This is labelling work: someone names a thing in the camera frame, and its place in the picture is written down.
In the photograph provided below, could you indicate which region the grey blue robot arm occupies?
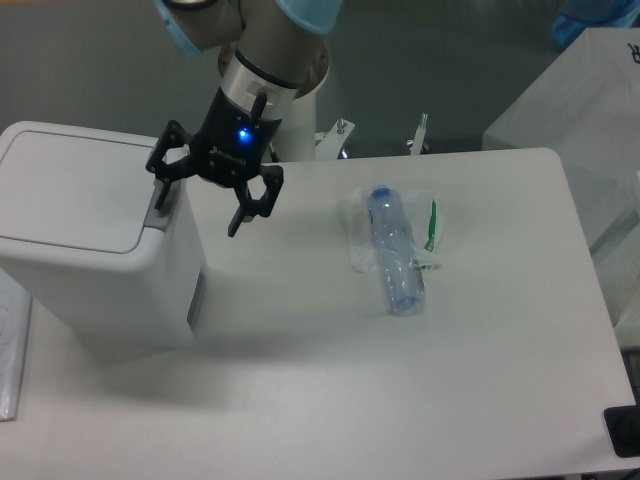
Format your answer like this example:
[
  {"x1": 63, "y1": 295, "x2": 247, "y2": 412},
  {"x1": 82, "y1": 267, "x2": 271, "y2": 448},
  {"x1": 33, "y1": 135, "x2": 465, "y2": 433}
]
[{"x1": 146, "y1": 1, "x2": 342, "y2": 236}]

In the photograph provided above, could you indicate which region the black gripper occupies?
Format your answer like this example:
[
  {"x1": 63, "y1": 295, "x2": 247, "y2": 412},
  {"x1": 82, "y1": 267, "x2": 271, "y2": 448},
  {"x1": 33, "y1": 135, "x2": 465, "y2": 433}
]
[{"x1": 145, "y1": 90, "x2": 284, "y2": 237}]

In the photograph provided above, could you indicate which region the clear plastic water bottle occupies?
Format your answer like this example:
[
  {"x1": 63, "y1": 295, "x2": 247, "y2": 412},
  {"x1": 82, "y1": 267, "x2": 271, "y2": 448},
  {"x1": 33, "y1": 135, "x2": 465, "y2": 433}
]
[{"x1": 366, "y1": 185, "x2": 425, "y2": 316}]

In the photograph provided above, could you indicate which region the black device at corner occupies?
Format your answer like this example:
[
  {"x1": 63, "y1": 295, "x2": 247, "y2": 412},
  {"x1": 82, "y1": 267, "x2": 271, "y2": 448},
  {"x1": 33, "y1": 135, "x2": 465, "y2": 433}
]
[{"x1": 604, "y1": 405, "x2": 639, "y2": 458}]

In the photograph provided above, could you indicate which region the metal clamp bolt right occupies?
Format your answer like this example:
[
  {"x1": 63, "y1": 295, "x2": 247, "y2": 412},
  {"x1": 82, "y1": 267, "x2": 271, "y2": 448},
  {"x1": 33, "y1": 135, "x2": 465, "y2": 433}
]
[{"x1": 407, "y1": 112, "x2": 429, "y2": 155}]

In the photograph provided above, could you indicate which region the clear plastic wrapper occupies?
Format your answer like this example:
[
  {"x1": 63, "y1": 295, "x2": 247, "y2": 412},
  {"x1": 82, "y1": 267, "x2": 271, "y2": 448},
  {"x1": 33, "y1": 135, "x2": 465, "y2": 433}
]
[{"x1": 341, "y1": 187, "x2": 444, "y2": 273}]

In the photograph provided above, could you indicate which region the blue object top right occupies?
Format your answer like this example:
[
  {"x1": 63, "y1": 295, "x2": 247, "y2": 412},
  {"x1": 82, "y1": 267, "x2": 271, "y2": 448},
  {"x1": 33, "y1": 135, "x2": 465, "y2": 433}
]
[{"x1": 552, "y1": 1, "x2": 639, "y2": 50}]

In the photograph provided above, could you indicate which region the white plastic trash can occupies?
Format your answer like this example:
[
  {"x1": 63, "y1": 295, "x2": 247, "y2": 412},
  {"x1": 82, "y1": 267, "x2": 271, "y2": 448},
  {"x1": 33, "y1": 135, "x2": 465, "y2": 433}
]
[{"x1": 1, "y1": 121, "x2": 206, "y2": 348}]

